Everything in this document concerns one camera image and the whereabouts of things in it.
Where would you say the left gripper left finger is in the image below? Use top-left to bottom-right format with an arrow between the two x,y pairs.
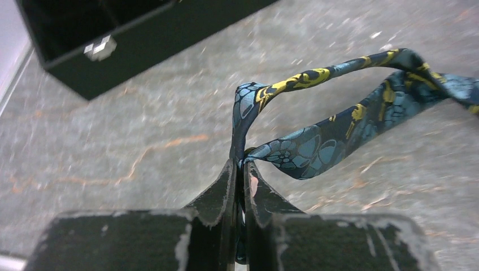
186,159 -> 237,271

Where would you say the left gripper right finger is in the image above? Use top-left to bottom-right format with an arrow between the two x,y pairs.
243,161 -> 303,271

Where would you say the blue yellow patterned tie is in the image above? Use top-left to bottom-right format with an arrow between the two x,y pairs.
230,48 -> 478,180

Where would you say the black tie display box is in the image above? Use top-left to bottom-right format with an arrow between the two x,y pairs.
16,0 -> 271,100

